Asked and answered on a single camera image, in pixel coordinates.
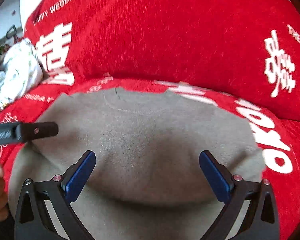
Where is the grey knit sweater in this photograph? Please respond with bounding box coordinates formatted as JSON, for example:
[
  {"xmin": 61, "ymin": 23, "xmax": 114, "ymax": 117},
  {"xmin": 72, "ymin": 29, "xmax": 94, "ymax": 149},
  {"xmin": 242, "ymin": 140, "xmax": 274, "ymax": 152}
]
[{"xmin": 8, "ymin": 88, "xmax": 265, "ymax": 239}]

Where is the white floral quilt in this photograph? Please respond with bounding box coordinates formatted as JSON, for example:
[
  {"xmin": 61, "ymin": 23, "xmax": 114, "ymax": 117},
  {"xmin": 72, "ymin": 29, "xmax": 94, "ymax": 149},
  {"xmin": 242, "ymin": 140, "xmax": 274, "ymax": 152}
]
[{"xmin": 0, "ymin": 38, "xmax": 44, "ymax": 112}]

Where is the red wedding bedspread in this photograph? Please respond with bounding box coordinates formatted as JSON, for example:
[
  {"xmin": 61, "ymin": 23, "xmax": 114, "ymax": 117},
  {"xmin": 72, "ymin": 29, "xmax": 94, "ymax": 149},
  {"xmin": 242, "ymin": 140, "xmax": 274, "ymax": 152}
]
[{"xmin": 0, "ymin": 0, "xmax": 300, "ymax": 239}]

